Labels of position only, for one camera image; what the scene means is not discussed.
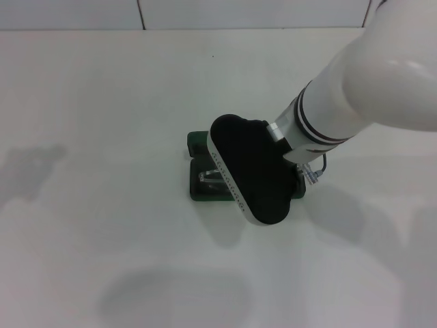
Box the green glasses case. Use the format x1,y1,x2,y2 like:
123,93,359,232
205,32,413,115
185,129,307,203

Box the right gripper cable silver plug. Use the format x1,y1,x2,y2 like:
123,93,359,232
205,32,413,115
296,152,329,187

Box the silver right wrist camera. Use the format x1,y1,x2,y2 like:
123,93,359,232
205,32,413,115
208,113,298,227

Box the clear white glasses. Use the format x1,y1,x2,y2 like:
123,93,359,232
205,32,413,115
197,167,231,193

